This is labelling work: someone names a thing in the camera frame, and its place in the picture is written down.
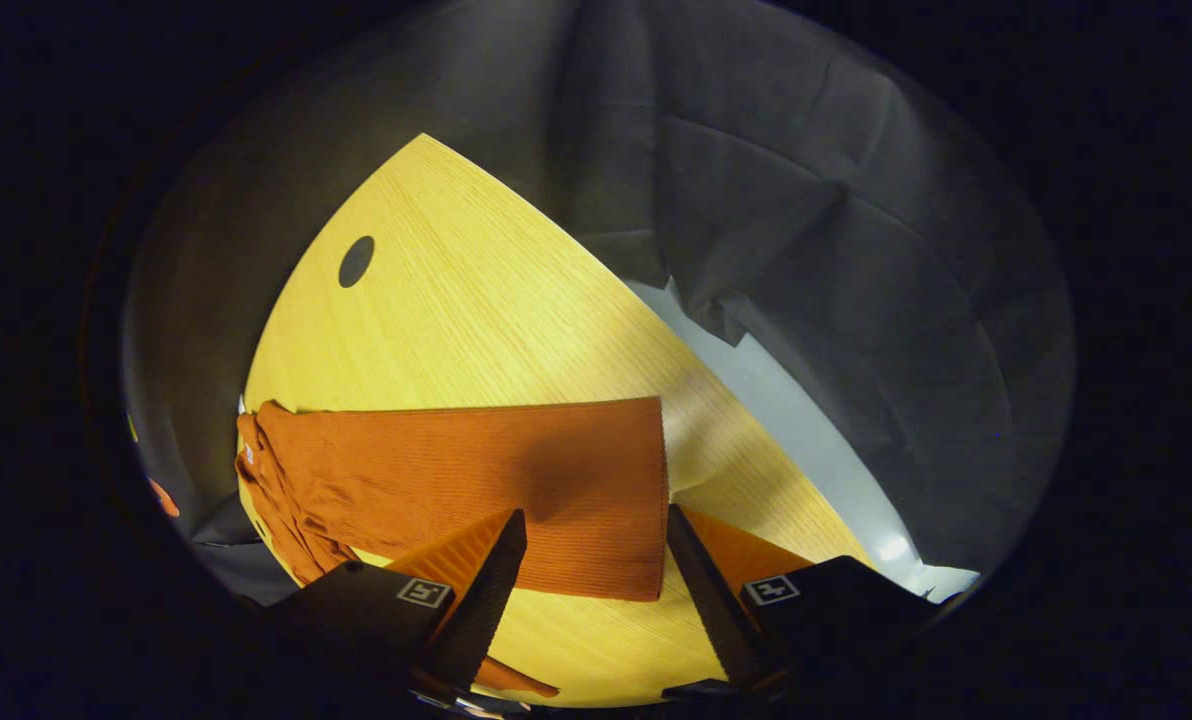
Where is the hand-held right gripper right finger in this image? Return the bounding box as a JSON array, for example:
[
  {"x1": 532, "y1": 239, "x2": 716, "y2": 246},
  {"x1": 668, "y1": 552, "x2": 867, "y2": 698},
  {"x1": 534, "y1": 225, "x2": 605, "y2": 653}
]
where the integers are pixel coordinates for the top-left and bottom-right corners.
[{"x1": 665, "y1": 504, "x2": 943, "y2": 699}]

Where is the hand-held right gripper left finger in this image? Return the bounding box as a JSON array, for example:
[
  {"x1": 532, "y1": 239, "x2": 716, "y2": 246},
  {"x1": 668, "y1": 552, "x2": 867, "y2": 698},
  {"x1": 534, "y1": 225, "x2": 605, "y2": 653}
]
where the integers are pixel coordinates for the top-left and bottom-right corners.
[{"x1": 264, "y1": 508, "x2": 529, "y2": 693}]

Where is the orange ribbed button shirt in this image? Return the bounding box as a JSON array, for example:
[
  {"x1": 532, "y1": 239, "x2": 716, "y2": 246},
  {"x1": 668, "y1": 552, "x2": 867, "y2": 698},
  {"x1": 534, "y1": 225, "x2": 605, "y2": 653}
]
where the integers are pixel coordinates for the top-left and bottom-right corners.
[{"x1": 234, "y1": 396, "x2": 670, "y2": 699}]

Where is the black backdrop cloth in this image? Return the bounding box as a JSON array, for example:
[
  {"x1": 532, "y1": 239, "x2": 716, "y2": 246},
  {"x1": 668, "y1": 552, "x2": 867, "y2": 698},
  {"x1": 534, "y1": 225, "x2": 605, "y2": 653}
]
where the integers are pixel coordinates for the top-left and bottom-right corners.
[{"x1": 121, "y1": 0, "x2": 1077, "y2": 601}]

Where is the black table cable grommet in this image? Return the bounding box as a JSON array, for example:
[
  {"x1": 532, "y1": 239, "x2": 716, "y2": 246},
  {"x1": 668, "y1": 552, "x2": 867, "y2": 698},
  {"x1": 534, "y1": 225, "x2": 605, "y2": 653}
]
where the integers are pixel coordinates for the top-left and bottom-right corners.
[{"x1": 338, "y1": 235, "x2": 376, "y2": 289}]

